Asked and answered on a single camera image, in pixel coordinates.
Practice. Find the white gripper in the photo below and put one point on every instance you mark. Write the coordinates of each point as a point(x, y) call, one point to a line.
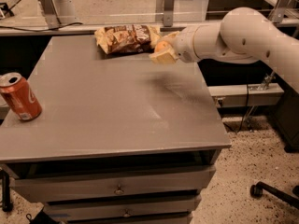
point(184, 45)

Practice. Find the orange fruit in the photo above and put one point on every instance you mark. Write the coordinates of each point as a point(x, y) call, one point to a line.
point(161, 45)

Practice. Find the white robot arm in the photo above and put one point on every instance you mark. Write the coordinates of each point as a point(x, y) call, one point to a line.
point(244, 35)

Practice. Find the brown chip bag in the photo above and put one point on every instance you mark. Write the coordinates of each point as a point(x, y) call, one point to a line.
point(131, 38)

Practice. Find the grey drawer cabinet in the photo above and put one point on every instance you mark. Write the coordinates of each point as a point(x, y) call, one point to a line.
point(110, 116)

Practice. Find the top grey drawer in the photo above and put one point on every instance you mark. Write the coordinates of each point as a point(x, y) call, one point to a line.
point(80, 187)

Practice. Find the grey drawer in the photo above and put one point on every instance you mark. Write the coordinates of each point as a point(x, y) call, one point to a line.
point(80, 187)
point(124, 208)

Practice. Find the red soda can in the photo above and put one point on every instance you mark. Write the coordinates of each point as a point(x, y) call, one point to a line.
point(17, 93)

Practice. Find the black office chair base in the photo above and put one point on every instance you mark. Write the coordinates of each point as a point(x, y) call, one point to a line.
point(257, 189)

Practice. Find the middle grey drawer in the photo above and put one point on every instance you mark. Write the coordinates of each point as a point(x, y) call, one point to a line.
point(124, 208)

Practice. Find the black stand leg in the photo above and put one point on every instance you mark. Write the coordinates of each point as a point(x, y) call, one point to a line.
point(6, 203)

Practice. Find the middle metal bracket post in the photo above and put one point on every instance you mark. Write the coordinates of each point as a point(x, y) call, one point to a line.
point(168, 12)

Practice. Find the metal bracket post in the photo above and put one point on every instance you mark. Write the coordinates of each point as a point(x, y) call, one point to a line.
point(49, 13)
point(282, 8)
point(168, 12)

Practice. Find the right metal bracket post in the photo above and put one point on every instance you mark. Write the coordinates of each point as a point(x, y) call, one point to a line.
point(282, 8)

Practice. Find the left metal bracket post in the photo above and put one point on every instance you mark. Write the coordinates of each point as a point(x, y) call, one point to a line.
point(49, 13)

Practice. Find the grey metal rail frame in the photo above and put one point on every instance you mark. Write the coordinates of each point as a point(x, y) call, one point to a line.
point(84, 29)

